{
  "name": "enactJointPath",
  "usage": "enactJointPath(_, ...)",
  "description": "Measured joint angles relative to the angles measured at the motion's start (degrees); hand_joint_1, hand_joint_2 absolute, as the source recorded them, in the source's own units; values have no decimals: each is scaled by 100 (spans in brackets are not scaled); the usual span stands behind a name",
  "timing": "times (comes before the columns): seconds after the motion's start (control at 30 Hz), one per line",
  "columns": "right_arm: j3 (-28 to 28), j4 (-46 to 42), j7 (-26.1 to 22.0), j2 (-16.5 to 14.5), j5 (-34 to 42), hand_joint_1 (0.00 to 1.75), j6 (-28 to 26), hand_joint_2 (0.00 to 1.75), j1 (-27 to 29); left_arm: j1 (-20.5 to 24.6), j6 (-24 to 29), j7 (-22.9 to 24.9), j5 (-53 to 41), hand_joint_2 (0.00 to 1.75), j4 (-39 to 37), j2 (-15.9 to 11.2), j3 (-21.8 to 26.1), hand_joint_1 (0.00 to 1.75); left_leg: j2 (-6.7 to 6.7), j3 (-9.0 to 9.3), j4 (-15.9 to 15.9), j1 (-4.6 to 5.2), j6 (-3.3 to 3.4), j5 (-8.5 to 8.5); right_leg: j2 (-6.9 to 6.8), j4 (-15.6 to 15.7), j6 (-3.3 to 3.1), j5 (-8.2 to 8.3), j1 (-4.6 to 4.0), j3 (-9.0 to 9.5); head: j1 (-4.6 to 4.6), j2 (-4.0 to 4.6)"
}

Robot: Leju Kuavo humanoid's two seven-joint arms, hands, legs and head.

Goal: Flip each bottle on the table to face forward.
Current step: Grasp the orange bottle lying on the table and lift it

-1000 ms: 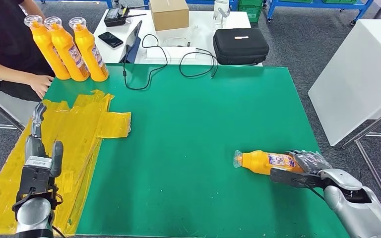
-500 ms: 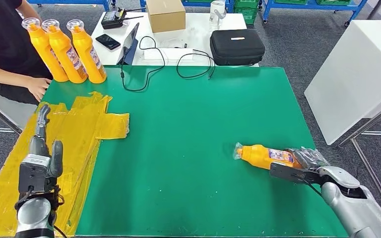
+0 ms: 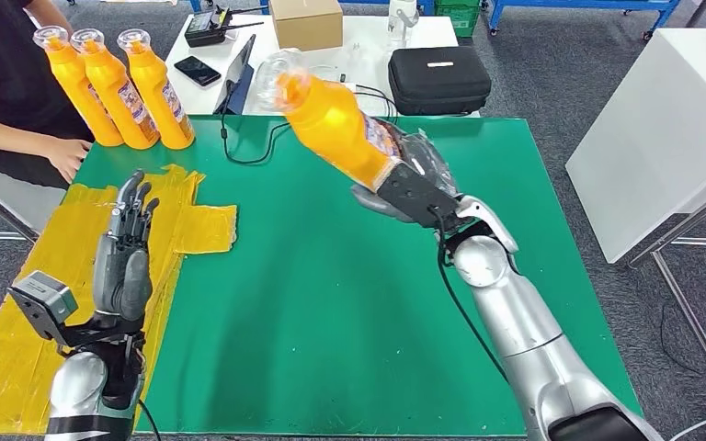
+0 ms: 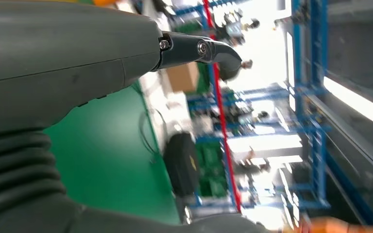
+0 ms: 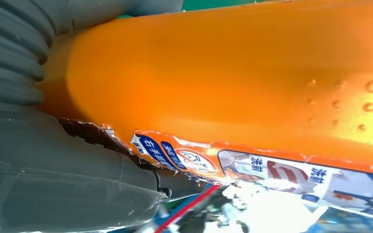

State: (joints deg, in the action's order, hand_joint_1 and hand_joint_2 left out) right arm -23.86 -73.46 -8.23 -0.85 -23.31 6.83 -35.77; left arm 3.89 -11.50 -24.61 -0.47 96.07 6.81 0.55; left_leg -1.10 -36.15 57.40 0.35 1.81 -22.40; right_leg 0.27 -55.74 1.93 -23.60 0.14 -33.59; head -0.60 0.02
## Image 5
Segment red barrier tape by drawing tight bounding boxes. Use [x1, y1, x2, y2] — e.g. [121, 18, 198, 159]
[153, 184, 221, 233]

